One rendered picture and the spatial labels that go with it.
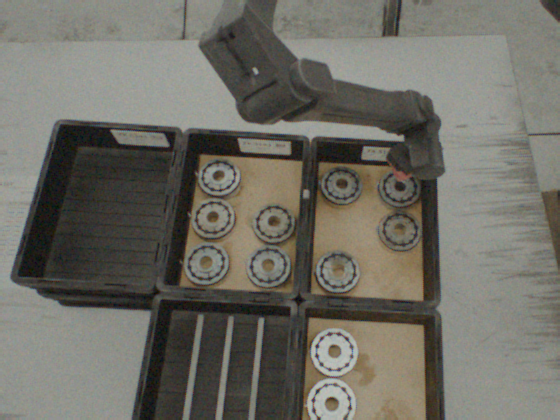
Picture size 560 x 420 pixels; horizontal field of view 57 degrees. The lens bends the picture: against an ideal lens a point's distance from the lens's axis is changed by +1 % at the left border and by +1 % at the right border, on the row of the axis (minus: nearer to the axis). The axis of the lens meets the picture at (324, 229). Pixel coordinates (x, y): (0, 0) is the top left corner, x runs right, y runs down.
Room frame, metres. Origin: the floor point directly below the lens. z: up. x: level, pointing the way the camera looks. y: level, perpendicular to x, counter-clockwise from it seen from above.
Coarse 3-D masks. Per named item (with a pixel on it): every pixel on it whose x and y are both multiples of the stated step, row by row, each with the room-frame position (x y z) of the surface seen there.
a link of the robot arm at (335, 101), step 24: (312, 72) 0.39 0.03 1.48; (336, 96) 0.43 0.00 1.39; (360, 96) 0.47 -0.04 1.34; (384, 96) 0.51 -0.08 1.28; (408, 96) 0.55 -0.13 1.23; (288, 120) 0.37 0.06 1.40; (312, 120) 0.40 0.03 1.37; (336, 120) 0.42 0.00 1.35; (360, 120) 0.44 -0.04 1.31; (384, 120) 0.48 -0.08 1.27; (408, 120) 0.51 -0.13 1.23
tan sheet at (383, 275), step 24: (360, 168) 0.62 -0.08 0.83; (384, 168) 0.63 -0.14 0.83; (336, 216) 0.48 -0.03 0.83; (360, 216) 0.49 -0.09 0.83; (336, 240) 0.42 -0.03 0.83; (360, 240) 0.43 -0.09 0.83; (360, 264) 0.37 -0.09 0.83; (384, 264) 0.37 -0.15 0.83; (408, 264) 0.38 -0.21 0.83; (312, 288) 0.30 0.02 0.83; (360, 288) 0.31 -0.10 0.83; (384, 288) 0.31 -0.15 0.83; (408, 288) 0.32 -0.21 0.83
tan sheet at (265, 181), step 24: (240, 168) 0.59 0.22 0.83; (264, 168) 0.60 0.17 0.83; (288, 168) 0.60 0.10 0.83; (240, 192) 0.53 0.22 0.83; (264, 192) 0.53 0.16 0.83; (288, 192) 0.54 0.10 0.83; (240, 216) 0.46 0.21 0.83; (192, 240) 0.39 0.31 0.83; (240, 240) 0.40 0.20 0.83; (240, 264) 0.34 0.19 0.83; (240, 288) 0.28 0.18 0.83; (288, 288) 0.29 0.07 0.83
